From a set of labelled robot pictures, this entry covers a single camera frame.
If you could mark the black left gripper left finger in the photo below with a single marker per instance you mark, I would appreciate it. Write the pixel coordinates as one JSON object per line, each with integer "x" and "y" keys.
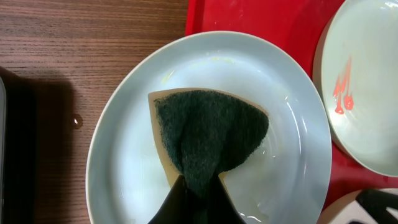
{"x": 175, "y": 208}

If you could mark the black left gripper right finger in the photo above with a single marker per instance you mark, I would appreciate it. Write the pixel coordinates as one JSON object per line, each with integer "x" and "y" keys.
{"x": 220, "y": 207}

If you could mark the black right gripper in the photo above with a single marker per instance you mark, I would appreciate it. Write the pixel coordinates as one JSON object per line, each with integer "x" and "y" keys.
{"x": 376, "y": 203}

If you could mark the green and yellow sponge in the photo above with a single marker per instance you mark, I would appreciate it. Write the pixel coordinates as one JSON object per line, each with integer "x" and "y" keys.
{"x": 200, "y": 133}

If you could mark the white stained plate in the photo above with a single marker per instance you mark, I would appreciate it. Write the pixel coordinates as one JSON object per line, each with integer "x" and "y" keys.
{"x": 346, "y": 210}

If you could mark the red plastic tray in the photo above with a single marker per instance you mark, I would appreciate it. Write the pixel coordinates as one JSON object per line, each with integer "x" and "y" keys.
{"x": 295, "y": 26}

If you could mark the black water tray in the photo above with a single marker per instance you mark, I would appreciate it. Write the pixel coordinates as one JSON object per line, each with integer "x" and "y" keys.
{"x": 18, "y": 142}

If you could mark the light blue stained plate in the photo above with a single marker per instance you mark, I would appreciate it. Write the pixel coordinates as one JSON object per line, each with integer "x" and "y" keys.
{"x": 355, "y": 73}

